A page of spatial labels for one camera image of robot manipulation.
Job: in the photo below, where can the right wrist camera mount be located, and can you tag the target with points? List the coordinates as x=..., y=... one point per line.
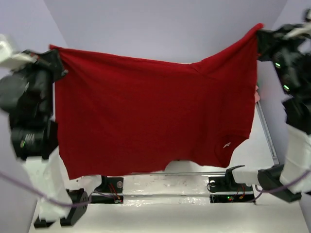
x=305, y=29

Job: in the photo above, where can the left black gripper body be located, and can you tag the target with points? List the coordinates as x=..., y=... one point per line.
x=51, y=65

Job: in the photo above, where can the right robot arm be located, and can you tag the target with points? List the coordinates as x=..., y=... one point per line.
x=293, y=68

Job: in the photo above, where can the dark red t-shirt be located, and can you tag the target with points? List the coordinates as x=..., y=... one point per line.
x=119, y=115

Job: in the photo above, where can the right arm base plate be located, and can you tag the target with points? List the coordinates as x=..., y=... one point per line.
x=221, y=192

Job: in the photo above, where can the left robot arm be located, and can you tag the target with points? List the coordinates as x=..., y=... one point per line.
x=27, y=96

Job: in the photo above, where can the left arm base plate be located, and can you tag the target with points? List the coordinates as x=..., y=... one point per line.
x=110, y=191

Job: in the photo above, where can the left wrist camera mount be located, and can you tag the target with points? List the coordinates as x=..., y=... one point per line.
x=10, y=57

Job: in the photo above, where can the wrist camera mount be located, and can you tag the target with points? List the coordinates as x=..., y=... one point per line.
x=305, y=29
x=10, y=57

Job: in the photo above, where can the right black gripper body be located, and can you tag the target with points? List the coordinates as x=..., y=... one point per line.
x=268, y=42

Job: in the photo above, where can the pink t-shirt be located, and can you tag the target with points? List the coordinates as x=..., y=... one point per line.
x=256, y=95

